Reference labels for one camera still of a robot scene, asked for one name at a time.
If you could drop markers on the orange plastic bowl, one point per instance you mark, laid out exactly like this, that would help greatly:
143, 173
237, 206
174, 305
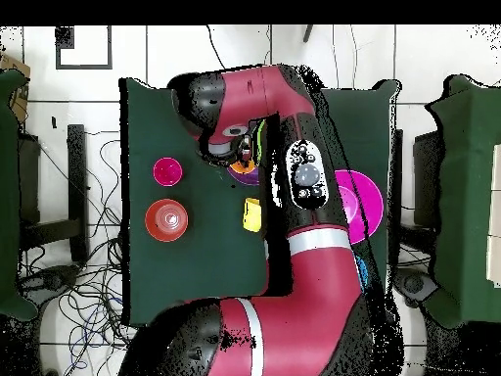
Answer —
156, 219

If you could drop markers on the dark green table cloth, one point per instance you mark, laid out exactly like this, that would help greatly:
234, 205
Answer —
188, 266

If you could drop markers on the orange plastic cup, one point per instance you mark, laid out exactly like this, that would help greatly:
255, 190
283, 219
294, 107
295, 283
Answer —
242, 169

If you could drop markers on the red plastic cup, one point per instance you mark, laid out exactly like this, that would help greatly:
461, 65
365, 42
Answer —
167, 171

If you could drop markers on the black box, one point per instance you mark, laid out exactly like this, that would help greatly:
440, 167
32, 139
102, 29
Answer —
426, 176

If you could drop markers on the yellow plastic cup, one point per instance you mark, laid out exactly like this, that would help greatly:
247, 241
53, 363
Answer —
252, 215

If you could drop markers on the purple plastic bowl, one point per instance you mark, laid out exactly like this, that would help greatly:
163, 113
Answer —
250, 180

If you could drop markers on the short black rod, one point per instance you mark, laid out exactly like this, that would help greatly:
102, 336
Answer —
308, 33

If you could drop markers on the black pedestal leg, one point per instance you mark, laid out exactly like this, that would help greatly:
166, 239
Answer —
54, 280
415, 284

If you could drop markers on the large pink plastic bowl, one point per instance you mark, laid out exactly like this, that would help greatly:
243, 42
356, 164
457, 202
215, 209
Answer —
370, 196

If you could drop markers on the black square floor frame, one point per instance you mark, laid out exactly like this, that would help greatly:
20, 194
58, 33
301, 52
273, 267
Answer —
84, 67

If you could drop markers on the large green plastic bowl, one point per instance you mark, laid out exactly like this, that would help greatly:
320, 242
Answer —
259, 141

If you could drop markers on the cardboard box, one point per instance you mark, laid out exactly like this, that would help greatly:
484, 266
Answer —
21, 105

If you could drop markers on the green-clothed side table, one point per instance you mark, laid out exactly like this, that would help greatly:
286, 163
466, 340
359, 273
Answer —
8, 196
469, 196

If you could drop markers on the blue plastic bowl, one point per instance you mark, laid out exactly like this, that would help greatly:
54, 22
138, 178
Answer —
362, 274

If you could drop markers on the black metal stand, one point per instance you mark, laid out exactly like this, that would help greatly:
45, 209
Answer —
397, 176
76, 176

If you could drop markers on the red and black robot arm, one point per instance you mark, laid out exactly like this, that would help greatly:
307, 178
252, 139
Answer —
313, 293

